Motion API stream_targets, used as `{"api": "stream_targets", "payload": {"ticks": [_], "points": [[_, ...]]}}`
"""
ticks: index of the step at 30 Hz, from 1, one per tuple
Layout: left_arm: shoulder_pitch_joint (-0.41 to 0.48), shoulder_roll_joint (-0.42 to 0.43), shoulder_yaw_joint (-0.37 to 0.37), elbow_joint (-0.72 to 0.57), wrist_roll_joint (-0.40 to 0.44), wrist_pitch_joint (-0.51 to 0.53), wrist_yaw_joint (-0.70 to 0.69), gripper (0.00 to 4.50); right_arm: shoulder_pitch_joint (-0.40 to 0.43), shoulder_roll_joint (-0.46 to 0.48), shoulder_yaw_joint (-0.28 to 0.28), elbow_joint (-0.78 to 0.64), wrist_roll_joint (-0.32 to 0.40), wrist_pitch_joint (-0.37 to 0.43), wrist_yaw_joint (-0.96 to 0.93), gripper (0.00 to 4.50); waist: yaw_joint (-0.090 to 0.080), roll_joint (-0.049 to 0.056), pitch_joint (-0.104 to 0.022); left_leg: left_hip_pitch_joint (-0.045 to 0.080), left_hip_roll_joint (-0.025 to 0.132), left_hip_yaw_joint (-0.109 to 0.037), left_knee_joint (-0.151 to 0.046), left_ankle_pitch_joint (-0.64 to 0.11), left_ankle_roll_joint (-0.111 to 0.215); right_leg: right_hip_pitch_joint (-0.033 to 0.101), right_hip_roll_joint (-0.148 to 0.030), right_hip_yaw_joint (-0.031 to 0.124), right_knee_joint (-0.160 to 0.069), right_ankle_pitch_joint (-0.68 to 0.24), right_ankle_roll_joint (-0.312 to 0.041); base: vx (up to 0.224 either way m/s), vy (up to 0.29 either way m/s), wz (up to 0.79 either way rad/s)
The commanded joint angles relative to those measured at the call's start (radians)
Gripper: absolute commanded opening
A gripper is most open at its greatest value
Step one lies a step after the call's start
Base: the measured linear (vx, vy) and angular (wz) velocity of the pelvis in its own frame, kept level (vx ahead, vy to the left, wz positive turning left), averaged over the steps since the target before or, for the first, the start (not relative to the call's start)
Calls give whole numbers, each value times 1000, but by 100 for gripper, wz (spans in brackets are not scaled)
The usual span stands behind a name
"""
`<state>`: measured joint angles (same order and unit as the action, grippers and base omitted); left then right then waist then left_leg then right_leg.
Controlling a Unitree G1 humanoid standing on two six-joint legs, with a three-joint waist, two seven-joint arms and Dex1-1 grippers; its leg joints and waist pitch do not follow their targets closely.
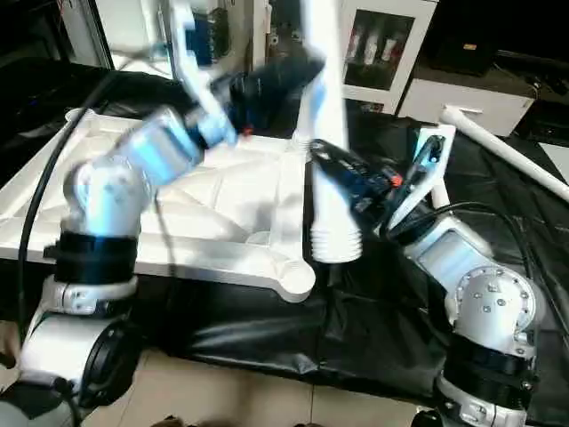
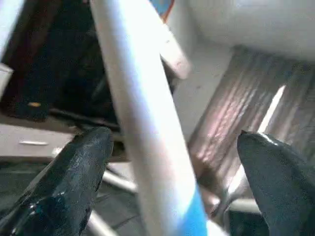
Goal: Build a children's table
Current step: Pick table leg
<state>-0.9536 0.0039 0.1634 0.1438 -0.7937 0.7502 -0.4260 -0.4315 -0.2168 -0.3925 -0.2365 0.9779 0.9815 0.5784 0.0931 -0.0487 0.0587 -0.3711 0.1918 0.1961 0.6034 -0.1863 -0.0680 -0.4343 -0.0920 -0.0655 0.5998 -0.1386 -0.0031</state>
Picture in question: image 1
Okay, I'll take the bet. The white plastic table leg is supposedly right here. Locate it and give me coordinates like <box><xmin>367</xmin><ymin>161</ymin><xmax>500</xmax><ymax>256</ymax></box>
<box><xmin>292</xmin><ymin>85</ymin><xmax>314</xmax><ymax>152</ymax></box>
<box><xmin>440</xmin><ymin>105</ymin><xmax>569</xmax><ymax>204</ymax></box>
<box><xmin>430</xmin><ymin>173</ymin><xmax>452</xmax><ymax>212</ymax></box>
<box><xmin>301</xmin><ymin>0</ymin><xmax>365</xmax><ymax>265</ymax></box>

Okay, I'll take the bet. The black work mat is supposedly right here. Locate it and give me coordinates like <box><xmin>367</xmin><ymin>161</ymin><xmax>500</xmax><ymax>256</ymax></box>
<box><xmin>0</xmin><ymin>60</ymin><xmax>569</xmax><ymax>426</ymax></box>

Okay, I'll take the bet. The white plastic table top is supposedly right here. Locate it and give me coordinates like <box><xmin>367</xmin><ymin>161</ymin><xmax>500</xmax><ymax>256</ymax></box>
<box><xmin>0</xmin><ymin>107</ymin><xmax>317</xmax><ymax>303</ymax></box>

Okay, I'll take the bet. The white glass-door cabinet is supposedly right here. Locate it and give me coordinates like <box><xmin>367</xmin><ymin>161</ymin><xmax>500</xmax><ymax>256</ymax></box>
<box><xmin>253</xmin><ymin>0</ymin><xmax>438</xmax><ymax>115</ymax></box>

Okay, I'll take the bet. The white drawer unit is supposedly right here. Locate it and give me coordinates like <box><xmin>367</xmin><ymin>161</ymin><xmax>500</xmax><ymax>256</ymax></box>
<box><xmin>397</xmin><ymin>78</ymin><xmax>534</xmax><ymax>137</ymax></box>

